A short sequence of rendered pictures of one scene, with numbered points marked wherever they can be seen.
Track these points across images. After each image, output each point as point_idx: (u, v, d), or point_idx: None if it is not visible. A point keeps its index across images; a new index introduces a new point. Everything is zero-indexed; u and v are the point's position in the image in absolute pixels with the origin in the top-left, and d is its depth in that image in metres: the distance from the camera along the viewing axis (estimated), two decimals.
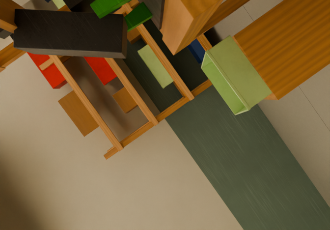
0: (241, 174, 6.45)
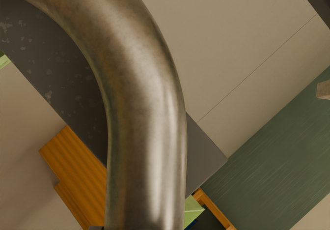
0: (312, 160, 5.90)
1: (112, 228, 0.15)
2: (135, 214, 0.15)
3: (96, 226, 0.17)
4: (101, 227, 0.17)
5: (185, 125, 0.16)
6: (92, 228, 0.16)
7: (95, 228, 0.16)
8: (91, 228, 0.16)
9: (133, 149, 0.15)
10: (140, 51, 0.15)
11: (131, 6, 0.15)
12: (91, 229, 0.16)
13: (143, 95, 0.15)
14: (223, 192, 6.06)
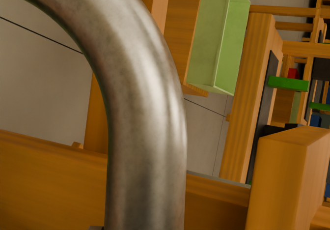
0: None
1: (112, 228, 0.15)
2: (135, 213, 0.15)
3: (96, 226, 0.17)
4: (101, 227, 0.17)
5: (185, 125, 0.16)
6: (92, 228, 0.16)
7: (95, 228, 0.16)
8: (91, 228, 0.16)
9: (133, 149, 0.15)
10: (140, 51, 0.15)
11: (131, 6, 0.15)
12: (91, 229, 0.16)
13: (143, 95, 0.15)
14: None
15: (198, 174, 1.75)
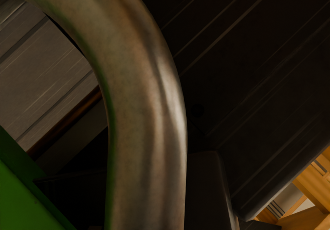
0: None
1: (112, 228, 0.15)
2: (135, 213, 0.15)
3: (96, 226, 0.17)
4: (101, 227, 0.17)
5: (185, 125, 0.16)
6: (92, 228, 0.16)
7: (95, 228, 0.16)
8: (91, 228, 0.16)
9: (133, 149, 0.15)
10: (141, 51, 0.15)
11: (132, 6, 0.15)
12: (91, 229, 0.16)
13: (143, 95, 0.15)
14: None
15: None
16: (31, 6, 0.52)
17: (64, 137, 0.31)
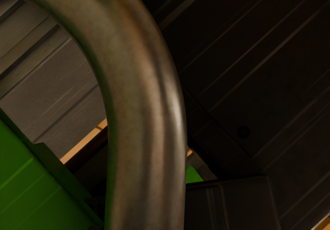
0: None
1: (112, 228, 0.15)
2: (135, 213, 0.15)
3: (96, 226, 0.17)
4: (101, 227, 0.17)
5: (185, 125, 0.16)
6: (92, 228, 0.16)
7: (95, 228, 0.16)
8: (91, 228, 0.16)
9: (133, 149, 0.15)
10: (140, 51, 0.15)
11: (131, 6, 0.15)
12: (91, 229, 0.16)
13: (143, 95, 0.15)
14: None
15: None
16: None
17: (101, 152, 0.31)
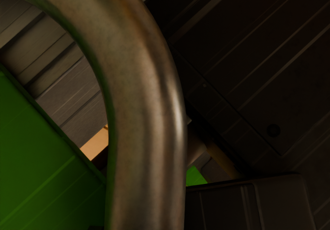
0: None
1: (112, 228, 0.15)
2: (135, 213, 0.15)
3: (96, 226, 0.17)
4: (101, 227, 0.17)
5: (185, 125, 0.16)
6: (92, 228, 0.16)
7: (95, 228, 0.16)
8: (91, 228, 0.16)
9: (133, 149, 0.15)
10: (141, 51, 0.15)
11: (132, 6, 0.15)
12: (91, 229, 0.16)
13: (143, 95, 0.15)
14: None
15: None
16: None
17: None
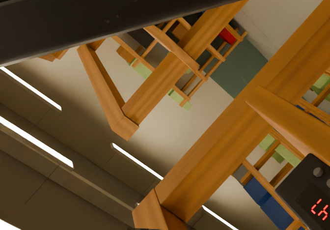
0: None
1: None
2: None
3: (134, 228, 0.17)
4: (140, 229, 0.17)
5: None
6: None
7: None
8: None
9: None
10: None
11: None
12: None
13: None
14: None
15: None
16: None
17: None
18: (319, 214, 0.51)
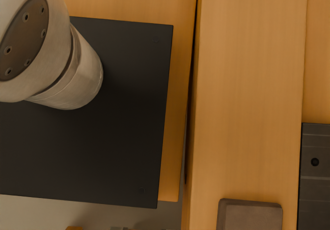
0: None
1: None
2: None
3: (118, 227, 0.17)
4: (123, 228, 0.17)
5: None
6: (113, 229, 0.17)
7: (116, 229, 0.17)
8: (112, 229, 0.16)
9: None
10: None
11: None
12: None
13: None
14: None
15: None
16: None
17: None
18: None
